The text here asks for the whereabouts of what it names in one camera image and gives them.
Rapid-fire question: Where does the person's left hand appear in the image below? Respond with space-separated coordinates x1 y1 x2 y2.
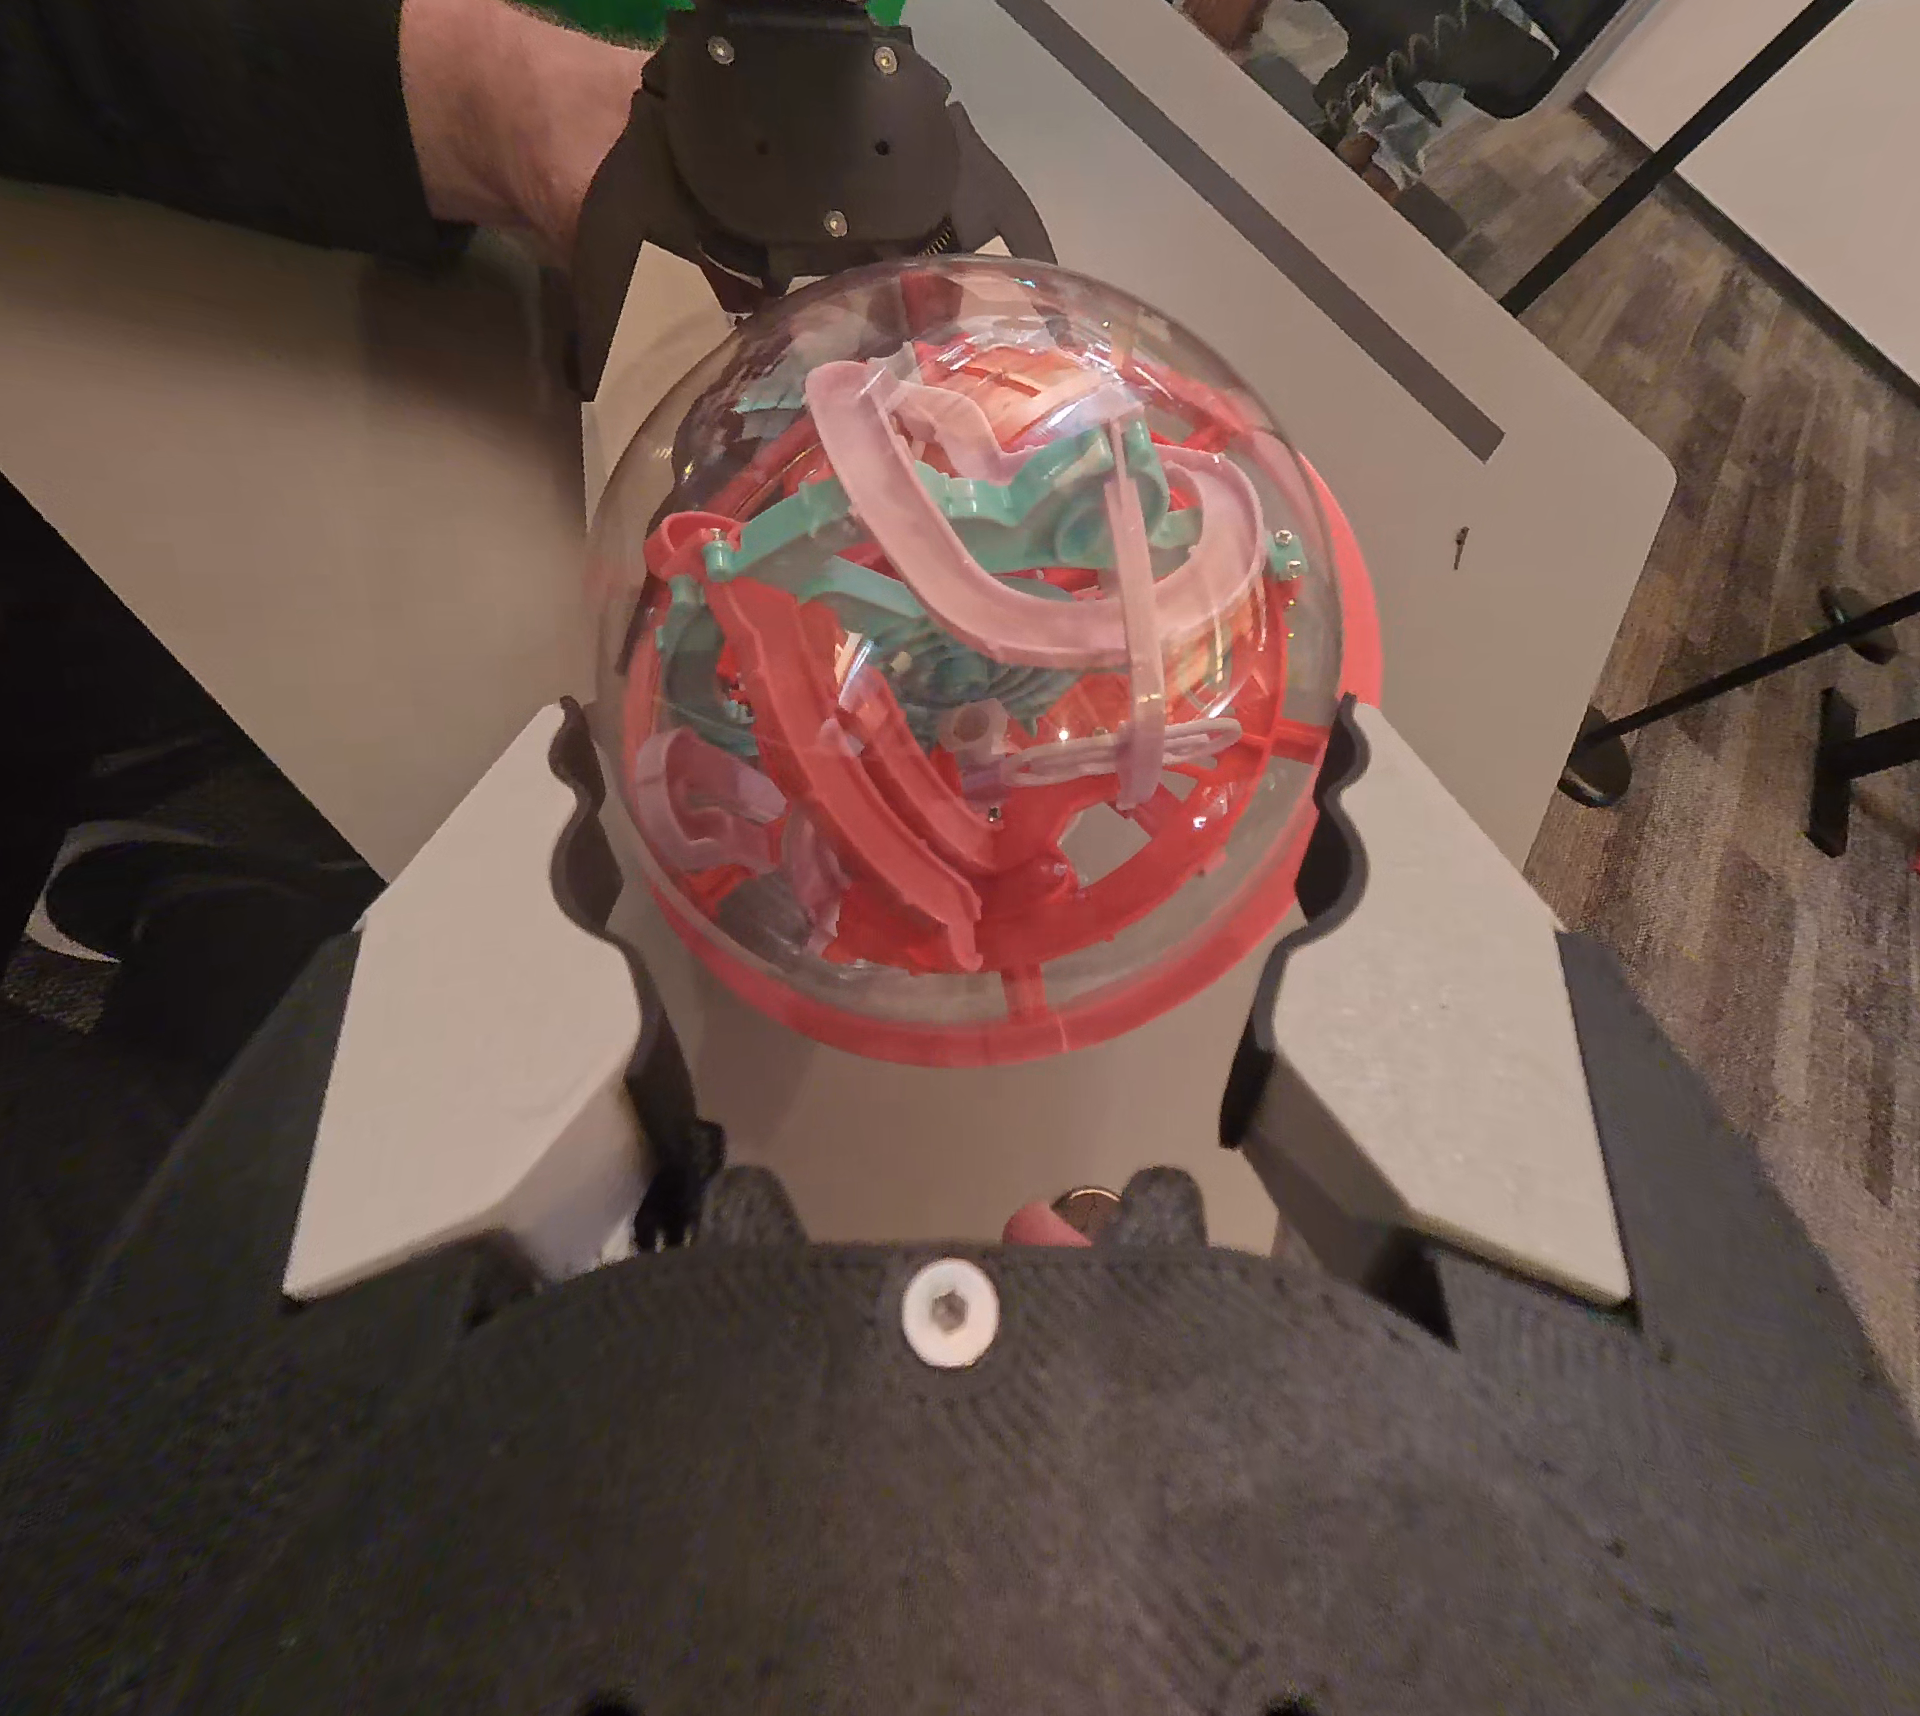
403 0 658 281

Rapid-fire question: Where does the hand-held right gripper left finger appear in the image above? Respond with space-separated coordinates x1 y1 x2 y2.
283 696 726 1301

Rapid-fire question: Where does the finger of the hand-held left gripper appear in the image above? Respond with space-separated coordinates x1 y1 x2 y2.
576 237 752 548

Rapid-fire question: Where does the clear red maze ball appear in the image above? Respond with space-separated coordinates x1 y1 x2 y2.
584 258 1382 1070

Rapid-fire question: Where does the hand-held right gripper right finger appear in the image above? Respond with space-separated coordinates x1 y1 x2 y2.
1219 690 1637 1309

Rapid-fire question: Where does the person's left forearm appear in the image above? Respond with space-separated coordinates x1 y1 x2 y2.
0 0 461 277

